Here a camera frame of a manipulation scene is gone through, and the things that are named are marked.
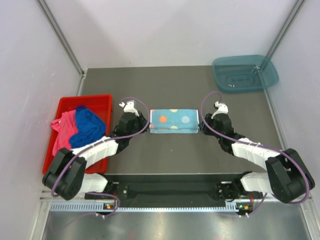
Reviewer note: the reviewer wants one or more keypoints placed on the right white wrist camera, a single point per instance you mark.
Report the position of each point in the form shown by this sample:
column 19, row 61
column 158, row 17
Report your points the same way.
column 221, row 108

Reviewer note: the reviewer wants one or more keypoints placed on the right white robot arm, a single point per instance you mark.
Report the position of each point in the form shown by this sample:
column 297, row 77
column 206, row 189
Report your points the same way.
column 286, row 177

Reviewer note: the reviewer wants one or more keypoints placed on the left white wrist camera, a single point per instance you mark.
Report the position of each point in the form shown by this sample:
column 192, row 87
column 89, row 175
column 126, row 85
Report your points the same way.
column 129, row 107

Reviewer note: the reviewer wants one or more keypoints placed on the left aluminium frame post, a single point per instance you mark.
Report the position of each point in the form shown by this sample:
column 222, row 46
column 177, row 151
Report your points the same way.
column 60, row 35

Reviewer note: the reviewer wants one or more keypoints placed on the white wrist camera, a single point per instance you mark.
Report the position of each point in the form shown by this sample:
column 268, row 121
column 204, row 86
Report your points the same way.
column 221, row 108
column 129, row 107

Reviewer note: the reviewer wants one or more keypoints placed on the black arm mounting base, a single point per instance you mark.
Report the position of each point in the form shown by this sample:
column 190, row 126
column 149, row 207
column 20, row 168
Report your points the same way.
column 176, row 190

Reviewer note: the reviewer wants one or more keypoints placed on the red plastic bin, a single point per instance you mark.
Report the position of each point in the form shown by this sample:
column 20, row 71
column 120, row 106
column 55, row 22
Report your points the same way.
column 101, row 105

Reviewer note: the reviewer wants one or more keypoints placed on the pink towel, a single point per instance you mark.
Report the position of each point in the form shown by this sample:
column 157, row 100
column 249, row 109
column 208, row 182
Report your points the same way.
column 66, row 127

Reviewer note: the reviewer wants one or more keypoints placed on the right aluminium frame post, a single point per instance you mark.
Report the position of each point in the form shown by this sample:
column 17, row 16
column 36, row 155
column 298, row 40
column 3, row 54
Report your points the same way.
column 289, row 20

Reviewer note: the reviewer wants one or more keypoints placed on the white slotted cable duct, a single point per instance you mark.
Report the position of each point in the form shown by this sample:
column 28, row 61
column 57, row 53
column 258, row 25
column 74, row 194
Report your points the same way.
column 105, row 207

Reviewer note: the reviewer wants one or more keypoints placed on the light blue polka-dot towel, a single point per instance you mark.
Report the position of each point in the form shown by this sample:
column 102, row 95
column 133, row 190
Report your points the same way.
column 174, row 121

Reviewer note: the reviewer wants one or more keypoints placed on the teal translucent plastic tray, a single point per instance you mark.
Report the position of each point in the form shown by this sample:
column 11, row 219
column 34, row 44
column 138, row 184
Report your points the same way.
column 244, row 73

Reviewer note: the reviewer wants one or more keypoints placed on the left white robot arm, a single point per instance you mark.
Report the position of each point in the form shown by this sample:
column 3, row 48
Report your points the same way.
column 66, row 177

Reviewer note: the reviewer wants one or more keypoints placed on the aluminium frame post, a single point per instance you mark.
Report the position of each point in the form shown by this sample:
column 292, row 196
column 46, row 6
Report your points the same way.
column 60, row 35
column 289, row 20

